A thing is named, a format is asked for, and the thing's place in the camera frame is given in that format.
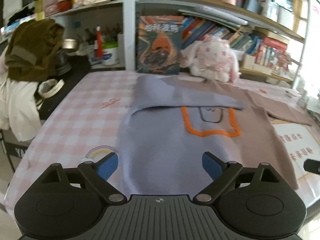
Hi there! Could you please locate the purple and pink knit sweater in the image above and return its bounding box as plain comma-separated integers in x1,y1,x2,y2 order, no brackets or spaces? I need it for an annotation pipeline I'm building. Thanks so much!
117,75,313,196

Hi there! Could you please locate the pink checkered cartoon tablecloth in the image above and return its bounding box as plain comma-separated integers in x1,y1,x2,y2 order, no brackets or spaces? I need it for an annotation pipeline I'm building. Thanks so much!
4,71,319,213

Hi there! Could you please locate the white cloth pile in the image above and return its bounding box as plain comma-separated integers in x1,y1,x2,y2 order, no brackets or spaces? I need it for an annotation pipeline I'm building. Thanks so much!
0,51,41,141

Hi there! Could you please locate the pink white plush bunny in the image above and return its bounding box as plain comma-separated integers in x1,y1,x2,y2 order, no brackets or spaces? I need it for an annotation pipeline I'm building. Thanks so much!
181,35,241,83

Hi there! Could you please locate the white plastic tub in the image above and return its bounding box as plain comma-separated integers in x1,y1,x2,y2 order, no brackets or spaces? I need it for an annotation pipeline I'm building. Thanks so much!
91,42,120,66

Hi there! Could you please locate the row of books on shelf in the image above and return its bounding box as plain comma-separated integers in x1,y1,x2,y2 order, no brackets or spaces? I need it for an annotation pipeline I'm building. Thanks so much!
182,16,292,72

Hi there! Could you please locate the red bottle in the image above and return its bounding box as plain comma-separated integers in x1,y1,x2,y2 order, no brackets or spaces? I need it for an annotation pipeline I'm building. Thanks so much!
96,26,103,58

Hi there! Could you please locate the metal bowl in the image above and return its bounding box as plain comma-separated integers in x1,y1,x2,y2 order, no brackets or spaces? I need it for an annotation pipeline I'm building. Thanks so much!
62,38,79,51

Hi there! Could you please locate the olive brown jacket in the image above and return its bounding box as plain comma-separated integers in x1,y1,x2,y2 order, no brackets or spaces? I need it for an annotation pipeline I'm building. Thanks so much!
5,18,65,82

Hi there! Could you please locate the dark illustrated book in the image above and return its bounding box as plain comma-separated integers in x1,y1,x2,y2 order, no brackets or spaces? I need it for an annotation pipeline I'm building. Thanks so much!
137,15,184,75

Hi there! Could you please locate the wooden shelf board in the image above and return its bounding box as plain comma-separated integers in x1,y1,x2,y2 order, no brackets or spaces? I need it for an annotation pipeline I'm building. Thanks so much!
138,0,305,43

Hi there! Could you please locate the white shelf frame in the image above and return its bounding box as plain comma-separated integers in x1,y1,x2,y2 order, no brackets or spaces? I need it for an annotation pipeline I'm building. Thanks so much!
50,0,136,70

